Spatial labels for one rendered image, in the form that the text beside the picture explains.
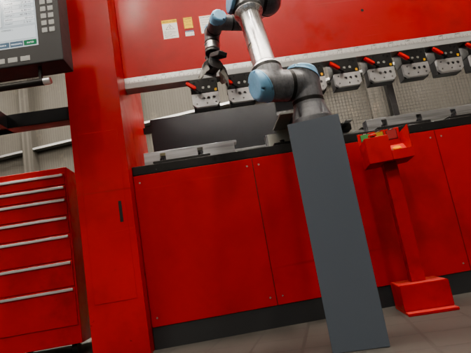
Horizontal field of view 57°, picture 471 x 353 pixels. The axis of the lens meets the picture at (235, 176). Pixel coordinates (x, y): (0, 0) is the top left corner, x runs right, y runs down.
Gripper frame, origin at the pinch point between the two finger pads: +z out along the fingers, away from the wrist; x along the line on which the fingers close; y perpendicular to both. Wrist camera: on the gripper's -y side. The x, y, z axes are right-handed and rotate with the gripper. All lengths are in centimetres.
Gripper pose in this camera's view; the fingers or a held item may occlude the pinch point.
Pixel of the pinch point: (215, 82)
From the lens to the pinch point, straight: 211.6
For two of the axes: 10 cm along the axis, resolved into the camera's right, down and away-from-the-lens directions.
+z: 0.4, 9.3, -3.7
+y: -4.8, 3.4, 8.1
